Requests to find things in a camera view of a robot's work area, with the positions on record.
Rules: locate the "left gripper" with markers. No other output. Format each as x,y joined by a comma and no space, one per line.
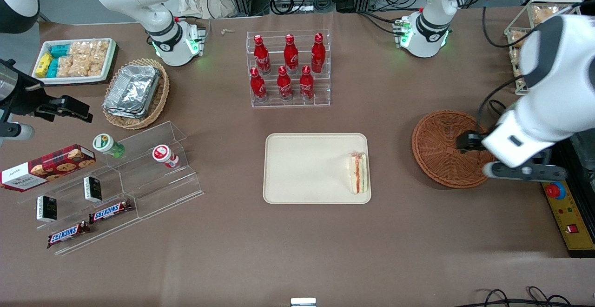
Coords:
469,141

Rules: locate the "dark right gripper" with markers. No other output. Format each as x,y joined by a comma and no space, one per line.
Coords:
25,98

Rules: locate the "triangle sandwich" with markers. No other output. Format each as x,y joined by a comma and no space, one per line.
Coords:
359,173

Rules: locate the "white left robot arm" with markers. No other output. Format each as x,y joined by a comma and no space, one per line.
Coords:
558,65

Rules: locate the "round brown wicker basket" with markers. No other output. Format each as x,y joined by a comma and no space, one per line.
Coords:
437,153

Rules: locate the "white rectangular snack tray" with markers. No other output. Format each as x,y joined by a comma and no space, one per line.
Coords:
109,65

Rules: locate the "oval tan wicker basket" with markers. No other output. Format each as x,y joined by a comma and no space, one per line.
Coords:
158,104

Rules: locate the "beige rectangular tray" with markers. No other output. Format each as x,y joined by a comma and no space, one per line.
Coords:
307,167

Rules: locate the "teal snack pack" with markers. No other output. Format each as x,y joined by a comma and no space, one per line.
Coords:
60,50
53,68

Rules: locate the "clear rice cracker bag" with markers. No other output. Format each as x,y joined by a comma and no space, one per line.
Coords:
80,49
100,49
95,68
74,66

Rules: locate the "yellow snack pack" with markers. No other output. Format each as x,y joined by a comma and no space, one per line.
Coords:
43,64

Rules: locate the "green cap drink bottle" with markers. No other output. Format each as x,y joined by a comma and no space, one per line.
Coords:
106,144

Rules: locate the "red tartan cookie box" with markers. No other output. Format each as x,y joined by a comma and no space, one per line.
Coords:
46,167

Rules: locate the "stack of foil trays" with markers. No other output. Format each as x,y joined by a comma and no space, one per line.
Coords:
132,90

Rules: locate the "bagged fried snack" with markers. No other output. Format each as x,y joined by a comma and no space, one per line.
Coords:
517,37
518,76
514,57
544,14

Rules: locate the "small black box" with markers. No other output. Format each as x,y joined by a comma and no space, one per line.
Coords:
46,208
93,189

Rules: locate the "red cap drink bottle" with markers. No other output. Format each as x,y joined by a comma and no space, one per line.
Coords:
163,155

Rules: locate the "Snickers chocolate bar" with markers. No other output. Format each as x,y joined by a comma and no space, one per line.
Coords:
110,210
67,235

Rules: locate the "clear acrylic step stand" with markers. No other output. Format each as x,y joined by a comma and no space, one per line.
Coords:
153,190

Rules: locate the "yellow emergency stop box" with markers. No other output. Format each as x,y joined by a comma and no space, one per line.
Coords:
569,214

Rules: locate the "clear acrylic bottle rack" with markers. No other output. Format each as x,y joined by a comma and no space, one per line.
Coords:
320,88

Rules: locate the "red cola bottle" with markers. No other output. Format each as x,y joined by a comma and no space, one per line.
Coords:
261,56
318,54
307,83
284,84
258,86
291,55

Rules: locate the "small beige object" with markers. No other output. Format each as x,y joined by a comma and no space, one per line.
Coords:
228,31

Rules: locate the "small silver metal object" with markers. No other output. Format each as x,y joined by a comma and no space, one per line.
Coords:
303,302

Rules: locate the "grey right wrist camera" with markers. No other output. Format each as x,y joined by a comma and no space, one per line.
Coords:
16,132

